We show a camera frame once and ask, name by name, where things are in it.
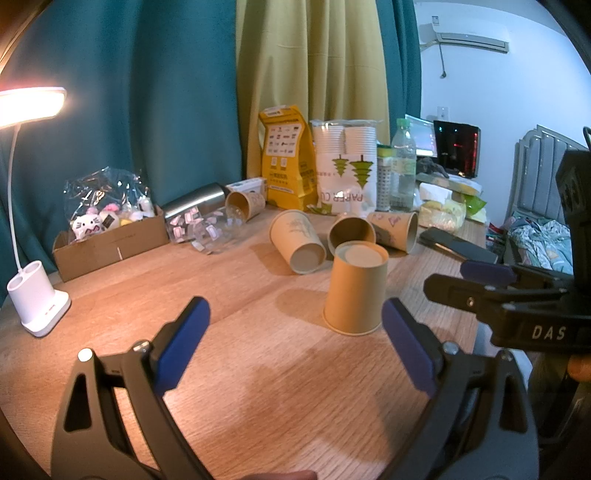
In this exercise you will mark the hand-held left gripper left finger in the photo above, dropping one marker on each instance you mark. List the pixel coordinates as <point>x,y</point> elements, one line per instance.
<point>181,345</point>

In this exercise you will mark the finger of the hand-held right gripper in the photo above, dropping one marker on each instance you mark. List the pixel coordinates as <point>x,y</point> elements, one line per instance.
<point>457,295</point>
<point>487,272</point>

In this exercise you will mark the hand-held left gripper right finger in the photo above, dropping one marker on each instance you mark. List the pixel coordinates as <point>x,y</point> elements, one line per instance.
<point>408,347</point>

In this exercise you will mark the brown paper cup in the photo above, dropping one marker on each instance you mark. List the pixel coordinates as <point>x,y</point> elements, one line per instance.
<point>395,228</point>
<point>295,240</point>
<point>351,230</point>
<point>247,203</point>
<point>356,290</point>

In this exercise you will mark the black smartphone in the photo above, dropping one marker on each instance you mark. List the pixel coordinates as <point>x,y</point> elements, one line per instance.
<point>455,244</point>

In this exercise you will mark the patterned bedding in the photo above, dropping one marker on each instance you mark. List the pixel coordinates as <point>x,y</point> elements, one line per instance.
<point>540,240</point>

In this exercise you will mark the green snack bag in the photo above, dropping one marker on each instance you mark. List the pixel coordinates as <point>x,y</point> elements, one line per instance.
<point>475,203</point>

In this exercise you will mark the clear bag of snacks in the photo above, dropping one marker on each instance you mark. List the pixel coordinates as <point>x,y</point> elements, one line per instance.
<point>441,210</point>

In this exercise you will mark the grey padded headboard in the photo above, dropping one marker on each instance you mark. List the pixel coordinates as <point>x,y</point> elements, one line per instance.
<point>535,170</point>

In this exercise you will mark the cardboard box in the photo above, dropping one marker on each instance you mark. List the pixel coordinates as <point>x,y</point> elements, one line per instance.
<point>111,244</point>

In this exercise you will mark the black computer case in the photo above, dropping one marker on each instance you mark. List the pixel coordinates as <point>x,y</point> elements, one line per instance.
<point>457,147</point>

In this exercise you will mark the clear plastic bottle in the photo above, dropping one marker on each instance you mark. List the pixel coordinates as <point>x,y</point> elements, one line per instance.
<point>403,166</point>

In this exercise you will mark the white perforated container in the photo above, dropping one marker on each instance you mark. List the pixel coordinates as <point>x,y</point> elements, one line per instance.
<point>383,180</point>

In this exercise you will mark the stainless steel tumbler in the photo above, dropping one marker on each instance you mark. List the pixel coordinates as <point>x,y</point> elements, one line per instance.
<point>191,201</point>

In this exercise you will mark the white desk lamp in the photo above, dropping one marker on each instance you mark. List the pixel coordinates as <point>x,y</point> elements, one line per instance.
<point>39,304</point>

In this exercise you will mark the computer monitor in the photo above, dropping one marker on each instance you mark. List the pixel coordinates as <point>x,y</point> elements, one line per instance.
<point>422,136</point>

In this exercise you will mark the clear bag of plush toys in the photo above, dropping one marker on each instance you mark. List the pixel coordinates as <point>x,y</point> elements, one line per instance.
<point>108,203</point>

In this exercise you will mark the small white box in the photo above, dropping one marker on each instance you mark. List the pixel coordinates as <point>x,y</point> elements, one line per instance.
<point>247,185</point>

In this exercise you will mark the pack of white paper cups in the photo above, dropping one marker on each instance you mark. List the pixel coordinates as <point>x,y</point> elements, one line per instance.
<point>346,161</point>

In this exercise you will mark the yellow stand-up pouch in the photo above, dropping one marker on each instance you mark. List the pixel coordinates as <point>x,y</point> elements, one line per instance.
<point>286,157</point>

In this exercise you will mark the white air conditioner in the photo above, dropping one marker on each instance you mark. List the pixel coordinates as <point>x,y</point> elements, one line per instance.
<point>471,40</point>

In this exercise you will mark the teal curtain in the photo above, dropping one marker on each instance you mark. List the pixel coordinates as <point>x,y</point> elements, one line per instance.
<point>138,92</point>

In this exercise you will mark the yellow curtain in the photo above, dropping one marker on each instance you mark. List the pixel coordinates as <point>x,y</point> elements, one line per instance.
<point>314,69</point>

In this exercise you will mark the white wall socket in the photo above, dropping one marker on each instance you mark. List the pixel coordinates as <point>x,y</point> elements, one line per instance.
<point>444,112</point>

